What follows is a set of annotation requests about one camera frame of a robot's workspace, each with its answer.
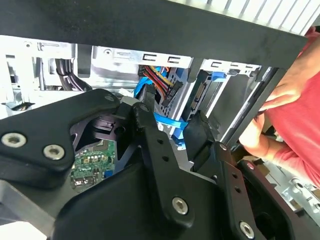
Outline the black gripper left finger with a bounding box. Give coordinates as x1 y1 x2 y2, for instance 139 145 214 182
0 85 197 230

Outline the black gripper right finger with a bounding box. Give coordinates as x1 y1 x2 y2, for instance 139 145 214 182
186 109 303 240

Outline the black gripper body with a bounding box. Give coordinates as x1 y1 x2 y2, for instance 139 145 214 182
49 113 228 240

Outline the blue data wire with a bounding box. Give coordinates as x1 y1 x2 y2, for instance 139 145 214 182
133 66 190 148

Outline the hard disk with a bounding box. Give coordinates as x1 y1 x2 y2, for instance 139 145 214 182
183 69 261 141

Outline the multicoloured power wire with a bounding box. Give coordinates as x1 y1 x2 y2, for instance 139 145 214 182
137 64 182 107

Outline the person's left hand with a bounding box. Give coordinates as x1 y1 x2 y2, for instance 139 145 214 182
239 117 285 159

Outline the person's right hand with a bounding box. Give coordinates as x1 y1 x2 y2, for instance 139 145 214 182
260 46 316 112

